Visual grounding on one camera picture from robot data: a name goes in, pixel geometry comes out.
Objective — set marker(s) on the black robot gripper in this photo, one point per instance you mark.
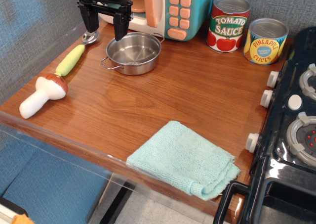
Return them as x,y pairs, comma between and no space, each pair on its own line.
120,9

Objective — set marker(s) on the light blue cloth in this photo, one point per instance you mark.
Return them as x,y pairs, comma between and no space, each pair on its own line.
185,160

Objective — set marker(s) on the plush toy mushroom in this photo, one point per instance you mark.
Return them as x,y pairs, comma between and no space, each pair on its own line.
48,87

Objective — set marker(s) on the small steel pot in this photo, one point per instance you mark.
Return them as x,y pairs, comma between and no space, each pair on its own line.
135,54

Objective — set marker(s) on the teal toy microwave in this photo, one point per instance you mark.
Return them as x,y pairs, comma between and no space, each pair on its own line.
177,20

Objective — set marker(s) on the tomato sauce can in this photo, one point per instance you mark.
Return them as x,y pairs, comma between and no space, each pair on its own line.
227,23

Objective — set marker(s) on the pineapple slices can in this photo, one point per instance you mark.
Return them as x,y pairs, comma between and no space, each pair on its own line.
265,41

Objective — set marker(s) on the black toy stove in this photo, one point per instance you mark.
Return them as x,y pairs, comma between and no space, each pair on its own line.
282,188

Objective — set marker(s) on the green handled metal spoon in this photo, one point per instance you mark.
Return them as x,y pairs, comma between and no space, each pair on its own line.
68,63

